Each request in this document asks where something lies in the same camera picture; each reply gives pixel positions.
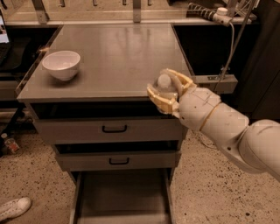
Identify black top drawer handle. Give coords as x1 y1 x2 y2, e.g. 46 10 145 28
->
101 125 128 134

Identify white sneaker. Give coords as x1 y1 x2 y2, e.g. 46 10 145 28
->
0 197 32 221

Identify dark cabinet at right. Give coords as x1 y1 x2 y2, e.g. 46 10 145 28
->
232 0 280 120

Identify white ceramic bowl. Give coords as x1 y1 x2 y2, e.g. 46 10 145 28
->
42 51 81 81

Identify grey drawer cabinet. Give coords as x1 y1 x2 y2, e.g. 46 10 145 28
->
16 23 200 224

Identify white power strip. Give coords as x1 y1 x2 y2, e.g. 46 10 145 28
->
188 3 232 26

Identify clear plastic water bottle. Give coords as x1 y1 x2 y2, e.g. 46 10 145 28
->
152 73 179 116

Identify bottle on floor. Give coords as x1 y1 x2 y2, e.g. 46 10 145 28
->
1 133 19 154

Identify white power cable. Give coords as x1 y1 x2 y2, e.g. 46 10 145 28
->
198 21 236 147

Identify black middle drawer handle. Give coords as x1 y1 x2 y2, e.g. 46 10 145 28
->
108 157 130 165

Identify bottom open grey drawer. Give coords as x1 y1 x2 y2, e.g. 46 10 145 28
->
69 169 176 224

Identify top grey drawer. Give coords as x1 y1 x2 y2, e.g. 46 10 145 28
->
31 101 186 144

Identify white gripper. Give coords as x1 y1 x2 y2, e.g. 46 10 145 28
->
147 68 221 130

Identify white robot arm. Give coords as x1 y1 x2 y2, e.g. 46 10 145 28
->
147 68 280 180

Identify middle grey drawer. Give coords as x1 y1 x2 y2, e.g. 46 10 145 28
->
56 141 181 172

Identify black drawer handle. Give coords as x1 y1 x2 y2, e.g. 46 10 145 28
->
101 125 128 134
108 157 130 165

